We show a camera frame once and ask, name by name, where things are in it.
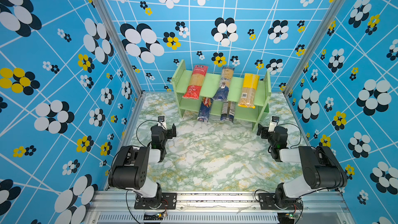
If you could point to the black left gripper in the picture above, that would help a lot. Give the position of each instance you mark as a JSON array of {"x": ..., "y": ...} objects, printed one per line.
[{"x": 171, "y": 133}]

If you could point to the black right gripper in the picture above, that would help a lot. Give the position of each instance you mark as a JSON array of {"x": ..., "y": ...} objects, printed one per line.
[{"x": 265, "y": 131}]

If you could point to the dark blue spaghetti package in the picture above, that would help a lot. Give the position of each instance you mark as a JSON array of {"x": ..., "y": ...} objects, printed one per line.
[{"x": 205, "y": 109}]

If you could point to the clear blue spaghetti package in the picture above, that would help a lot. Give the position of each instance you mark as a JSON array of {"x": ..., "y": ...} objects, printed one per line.
[{"x": 228, "y": 111}]

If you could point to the red spaghetti package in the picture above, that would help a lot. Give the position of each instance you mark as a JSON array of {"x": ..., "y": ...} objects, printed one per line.
[{"x": 196, "y": 82}]

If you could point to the blue yellow spaghetti package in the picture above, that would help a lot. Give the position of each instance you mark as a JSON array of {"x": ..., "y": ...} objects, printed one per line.
[{"x": 224, "y": 84}]

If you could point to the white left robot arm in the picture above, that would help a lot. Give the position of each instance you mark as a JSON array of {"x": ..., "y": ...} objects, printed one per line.
[{"x": 130, "y": 165}]

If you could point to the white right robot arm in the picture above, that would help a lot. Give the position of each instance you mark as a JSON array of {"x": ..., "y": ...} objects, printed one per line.
[{"x": 320, "y": 168}]

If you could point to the right controller board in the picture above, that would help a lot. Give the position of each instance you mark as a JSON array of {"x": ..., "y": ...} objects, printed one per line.
[{"x": 286, "y": 218}]

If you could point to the controller board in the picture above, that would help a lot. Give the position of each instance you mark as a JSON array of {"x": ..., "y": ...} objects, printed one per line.
[
  {"x": 286, "y": 218},
  {"x": 155, "y": 216}
]

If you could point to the left controller board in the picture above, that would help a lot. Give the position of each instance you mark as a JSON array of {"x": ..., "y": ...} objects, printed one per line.
[{"x": 155, "y": 216}]

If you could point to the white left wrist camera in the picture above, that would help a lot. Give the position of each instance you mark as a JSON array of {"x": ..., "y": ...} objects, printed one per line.
[{"x": 161, "y": 122}]

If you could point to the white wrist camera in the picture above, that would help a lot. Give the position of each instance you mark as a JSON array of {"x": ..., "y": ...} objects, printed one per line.
[
  {"x": 273, "y": 123},
  {"x": 161, "y": 122}
]

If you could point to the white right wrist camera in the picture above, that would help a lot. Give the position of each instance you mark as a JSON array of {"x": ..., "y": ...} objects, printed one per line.
[{"x": 273, "y": 123}]

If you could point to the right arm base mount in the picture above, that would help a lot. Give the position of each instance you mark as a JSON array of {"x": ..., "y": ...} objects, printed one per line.
[{"x": 278, "y": 200}]

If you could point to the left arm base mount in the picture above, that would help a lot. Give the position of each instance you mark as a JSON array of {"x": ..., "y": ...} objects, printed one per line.
[{"x": 161, "y": 201}]

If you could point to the aluminium corner post left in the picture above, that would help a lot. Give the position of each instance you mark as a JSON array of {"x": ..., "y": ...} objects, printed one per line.
[{"x": 111, "y": 29}]

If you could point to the aluminium corner post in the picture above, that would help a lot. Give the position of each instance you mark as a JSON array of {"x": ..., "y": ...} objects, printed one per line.
[
  {"x": 111, "y": 29},
  {"x": 314, "y": 43}
]

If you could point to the aluminium corner post right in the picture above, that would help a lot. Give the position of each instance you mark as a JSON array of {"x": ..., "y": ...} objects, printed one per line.
[{"x": 314, "y": 43}]

